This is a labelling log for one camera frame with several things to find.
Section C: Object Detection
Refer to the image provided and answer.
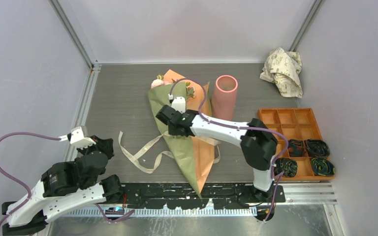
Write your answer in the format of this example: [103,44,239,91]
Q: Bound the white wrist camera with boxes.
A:
[59,126,96,149]
[168,94,186,113]

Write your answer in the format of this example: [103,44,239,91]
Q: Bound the pink flowers with green stems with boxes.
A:
[151,74,196,100]

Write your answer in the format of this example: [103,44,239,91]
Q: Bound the orange compartment tray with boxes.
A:
[257,108,335,181]

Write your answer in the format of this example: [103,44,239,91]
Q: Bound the cream printed ribbon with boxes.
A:
[118,131,221,174]

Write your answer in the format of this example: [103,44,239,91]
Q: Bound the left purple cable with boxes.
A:
[0,132,136,236]

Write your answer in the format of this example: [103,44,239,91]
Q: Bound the green orange flower bouquet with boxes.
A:
[148,69,215,196]

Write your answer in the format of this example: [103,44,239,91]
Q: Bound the aluminium frame rail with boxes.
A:
[62,63,101,162]

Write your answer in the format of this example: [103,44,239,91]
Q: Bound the crumpled printed paper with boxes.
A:
[259,47,303,98]

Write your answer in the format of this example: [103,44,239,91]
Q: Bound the dark patterned rolled tie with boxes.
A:
[304,139,330,158]
[288,139,306,157]
[310,157,335,177]
[274,158,298,177]

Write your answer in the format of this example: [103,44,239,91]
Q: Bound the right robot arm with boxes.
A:
[155,105,278,202]

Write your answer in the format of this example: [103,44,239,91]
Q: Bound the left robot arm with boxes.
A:
[0,135,124,236]

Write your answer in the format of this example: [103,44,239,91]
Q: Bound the pink cylindrical vase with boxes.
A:
[211,75,238,120]

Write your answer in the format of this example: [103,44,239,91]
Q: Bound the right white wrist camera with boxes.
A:
[168,94,186,113]

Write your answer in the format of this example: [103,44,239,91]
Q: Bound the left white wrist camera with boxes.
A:
[59,126,96,149]

